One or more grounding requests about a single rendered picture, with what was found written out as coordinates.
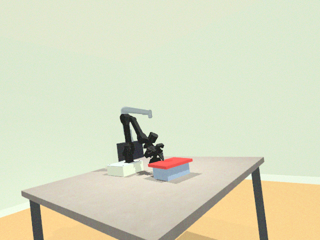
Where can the red lid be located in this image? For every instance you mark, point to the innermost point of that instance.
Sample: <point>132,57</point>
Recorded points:
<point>170,163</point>

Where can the light blue open box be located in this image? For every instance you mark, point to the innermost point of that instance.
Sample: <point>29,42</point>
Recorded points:
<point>171,173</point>

